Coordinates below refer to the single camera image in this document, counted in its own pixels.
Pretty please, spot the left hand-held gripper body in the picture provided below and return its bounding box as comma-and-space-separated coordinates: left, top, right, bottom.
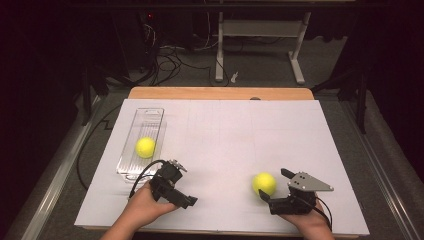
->
149, 159, 191, 210

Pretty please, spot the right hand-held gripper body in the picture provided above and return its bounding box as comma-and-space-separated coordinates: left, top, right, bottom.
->
268, 171, 335, 216

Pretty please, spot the yellow tennis ball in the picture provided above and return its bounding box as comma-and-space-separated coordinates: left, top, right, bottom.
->
251, 171, 278, 198
134, 136, 157, 160

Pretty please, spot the clear plastic container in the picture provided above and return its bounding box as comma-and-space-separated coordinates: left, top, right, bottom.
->
115, 107, 168, 185

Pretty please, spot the person's left hand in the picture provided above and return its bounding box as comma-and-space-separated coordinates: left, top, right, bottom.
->
124, 181, 180, 225

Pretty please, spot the person's right hand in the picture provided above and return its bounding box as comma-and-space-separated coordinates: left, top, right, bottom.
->
279, 201, 332, 231

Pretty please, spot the white board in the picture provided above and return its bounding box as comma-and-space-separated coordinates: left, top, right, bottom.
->
73, 98, 370, 238

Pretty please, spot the black metal stand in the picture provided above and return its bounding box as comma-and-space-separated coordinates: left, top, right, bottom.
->
311, 66, 369, 134
79, 63, 134, 126

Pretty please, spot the wooden table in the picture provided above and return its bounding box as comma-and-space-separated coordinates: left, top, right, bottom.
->
81, 86, 359, 240

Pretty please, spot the black computer tower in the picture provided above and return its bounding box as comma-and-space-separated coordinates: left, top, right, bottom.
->
113, 9, 161, 73

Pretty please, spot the left hand-held gripper black cable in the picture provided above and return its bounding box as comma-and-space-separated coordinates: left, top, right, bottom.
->
128, 159, 168, 200

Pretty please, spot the hand-held gripper black cable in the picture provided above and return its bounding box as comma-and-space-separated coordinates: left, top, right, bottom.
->
128, 159, 168, 200
294, 194, 334, 232

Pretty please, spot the right hand-held gripper black cable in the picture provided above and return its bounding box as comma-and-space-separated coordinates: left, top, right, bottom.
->
294, 194, 334, 232

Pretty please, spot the grey metal rail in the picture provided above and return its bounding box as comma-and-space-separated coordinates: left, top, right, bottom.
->
4, 94, 103, 240
339, 99, 424, 240

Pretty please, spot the long black cable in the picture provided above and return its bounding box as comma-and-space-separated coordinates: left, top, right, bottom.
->
76, 103, 123, 192

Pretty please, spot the tangle of black cables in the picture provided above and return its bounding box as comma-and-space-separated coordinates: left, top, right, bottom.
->
133, 23, 231, 88

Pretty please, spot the white metal desk frame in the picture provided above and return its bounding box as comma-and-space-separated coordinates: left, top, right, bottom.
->
214, 11, 313, 86

